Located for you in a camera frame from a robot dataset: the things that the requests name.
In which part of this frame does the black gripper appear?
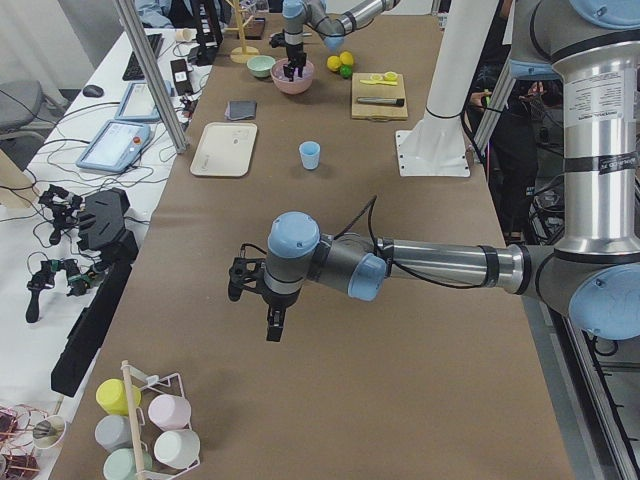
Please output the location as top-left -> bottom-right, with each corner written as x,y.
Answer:
261,284 -> 299,342
283,43 -> 306,82

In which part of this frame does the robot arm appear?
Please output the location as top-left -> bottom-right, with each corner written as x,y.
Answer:
254,1 -> 639,341
282,0 -> 399,82

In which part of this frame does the clear ice cubes pile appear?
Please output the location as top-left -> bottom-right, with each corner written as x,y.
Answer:
272,59 -> 314,82

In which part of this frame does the metal ice scoop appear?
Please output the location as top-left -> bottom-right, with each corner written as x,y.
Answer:
269,30 -> 311,47

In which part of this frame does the wooden cup tree stand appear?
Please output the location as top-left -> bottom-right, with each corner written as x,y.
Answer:
226,0 -> 260,64

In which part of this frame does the blue plastic cup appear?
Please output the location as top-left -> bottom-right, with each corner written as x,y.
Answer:
299,141 -> 321,170

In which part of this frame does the paper cup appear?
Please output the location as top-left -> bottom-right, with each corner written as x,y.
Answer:
175,28 -> 197,43

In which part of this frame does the pink cup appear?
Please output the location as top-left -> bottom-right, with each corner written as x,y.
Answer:
148,394 -> 192,431

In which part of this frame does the white cup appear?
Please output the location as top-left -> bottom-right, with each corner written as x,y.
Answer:
154,429 -> 201,469

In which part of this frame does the yellow cup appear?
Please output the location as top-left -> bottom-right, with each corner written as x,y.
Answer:
95,378 -> 129,416

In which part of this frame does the grey cup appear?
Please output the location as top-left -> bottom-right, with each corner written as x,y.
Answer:
94,415 -> 132,453

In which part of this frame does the light green cup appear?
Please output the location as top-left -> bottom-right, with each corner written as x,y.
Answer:
102,448 -> 136,480

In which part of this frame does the pink bowl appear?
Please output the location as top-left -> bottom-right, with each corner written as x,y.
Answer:
271,60 -> 315,95

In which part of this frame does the green bowl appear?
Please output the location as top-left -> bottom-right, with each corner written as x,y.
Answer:
246,55 -> 276,79

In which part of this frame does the yellow lemon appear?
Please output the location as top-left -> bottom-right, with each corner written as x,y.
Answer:
326,55 -> 342,72
339,51 -> 355,67

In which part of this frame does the green lime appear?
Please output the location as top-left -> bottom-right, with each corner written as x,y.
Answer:
339,65 -> 353,79

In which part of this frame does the yellow plastic knife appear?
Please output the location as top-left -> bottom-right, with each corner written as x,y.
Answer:
359,79 -> 398,86

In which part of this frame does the dark grey folded cloth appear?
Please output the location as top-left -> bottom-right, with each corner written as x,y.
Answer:
225,100 -> 257,121

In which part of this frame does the wooden cutting board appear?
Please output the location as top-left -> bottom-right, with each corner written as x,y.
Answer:
351,71 -> 408,120

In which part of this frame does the beige plastic tray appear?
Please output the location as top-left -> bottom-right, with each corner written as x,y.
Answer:
190,122 -> 258,177

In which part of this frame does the black keyboard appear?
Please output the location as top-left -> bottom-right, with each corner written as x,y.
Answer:
122,33 -> 165,82

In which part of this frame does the far teach pendant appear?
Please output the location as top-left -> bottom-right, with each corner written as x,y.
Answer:
115,81 -> 160,123

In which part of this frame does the teach pendant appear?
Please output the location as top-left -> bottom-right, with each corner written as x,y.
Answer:
76,119 -> 151,173
115,81 -> 160,123

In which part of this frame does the near teach pendant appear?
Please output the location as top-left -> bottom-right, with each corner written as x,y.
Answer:
76,119 -> 151,173

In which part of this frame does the black computer mouse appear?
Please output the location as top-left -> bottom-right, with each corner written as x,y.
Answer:
82,84 -> 104,98

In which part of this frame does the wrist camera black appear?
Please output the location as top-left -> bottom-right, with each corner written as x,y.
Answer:
269,32 -> 286,48
227,243 -> 267,302

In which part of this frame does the black handled knife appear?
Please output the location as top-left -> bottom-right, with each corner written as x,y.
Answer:
356,97 -> 405,107

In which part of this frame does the white wire cup rack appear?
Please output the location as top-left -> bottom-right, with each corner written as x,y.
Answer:
121,360 -> 201,479

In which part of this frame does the white camera pillar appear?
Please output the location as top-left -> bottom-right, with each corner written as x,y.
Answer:
396,0 -> 498,177

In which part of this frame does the aluminium frame post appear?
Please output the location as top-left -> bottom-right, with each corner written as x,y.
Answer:
113,0 -> 188,154

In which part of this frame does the wooden rack handle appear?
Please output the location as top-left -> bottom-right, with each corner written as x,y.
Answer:
121,360 -> 150,480

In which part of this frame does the black camera rig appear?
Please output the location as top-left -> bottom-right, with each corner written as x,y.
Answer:
51,188 -> 139,397

